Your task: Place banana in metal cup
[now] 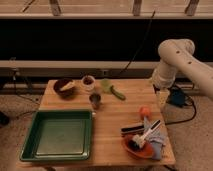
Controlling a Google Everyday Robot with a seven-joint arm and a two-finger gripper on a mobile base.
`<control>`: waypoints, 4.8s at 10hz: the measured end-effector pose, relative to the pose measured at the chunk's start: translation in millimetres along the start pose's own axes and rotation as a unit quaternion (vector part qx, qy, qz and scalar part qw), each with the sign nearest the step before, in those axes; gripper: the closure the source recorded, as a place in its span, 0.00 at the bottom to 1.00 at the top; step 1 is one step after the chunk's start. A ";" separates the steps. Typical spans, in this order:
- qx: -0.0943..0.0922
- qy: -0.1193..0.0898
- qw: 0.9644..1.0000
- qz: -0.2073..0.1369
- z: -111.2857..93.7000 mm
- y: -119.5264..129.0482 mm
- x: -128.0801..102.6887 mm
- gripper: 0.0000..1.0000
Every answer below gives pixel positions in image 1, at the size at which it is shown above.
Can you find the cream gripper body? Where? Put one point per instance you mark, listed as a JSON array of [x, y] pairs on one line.
[[162, 96]]

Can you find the yellow banana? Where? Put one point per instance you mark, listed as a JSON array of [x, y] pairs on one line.
[[68, 86]]

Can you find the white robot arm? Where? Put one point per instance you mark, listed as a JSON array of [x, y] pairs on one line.
[[177, 55]]

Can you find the small metal cup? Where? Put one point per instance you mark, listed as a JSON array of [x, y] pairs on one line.
[[95, 100]]

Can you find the white ceramic cup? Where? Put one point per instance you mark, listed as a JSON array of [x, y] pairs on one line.
[[88, 83]]

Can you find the blue power adapter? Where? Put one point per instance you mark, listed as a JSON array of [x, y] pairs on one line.
[[176, 98]]

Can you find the orange ball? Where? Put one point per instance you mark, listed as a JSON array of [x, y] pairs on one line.
[[145, 112]]

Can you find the black striped sponge block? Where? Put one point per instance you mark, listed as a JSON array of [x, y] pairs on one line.
[[132, 129]]

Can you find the wooden table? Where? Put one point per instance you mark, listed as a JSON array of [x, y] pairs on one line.
[[113, 114]]

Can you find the white dish brush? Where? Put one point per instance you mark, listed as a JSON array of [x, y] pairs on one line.
[[139, 140]]

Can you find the orange plate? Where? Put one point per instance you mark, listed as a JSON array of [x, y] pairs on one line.
[[146, 152]]

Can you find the dark brown bowl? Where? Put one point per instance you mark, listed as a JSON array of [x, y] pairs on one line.
[[60, 83]]

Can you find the green plastic tray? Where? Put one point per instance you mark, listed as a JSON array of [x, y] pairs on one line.
[[58, 135]]

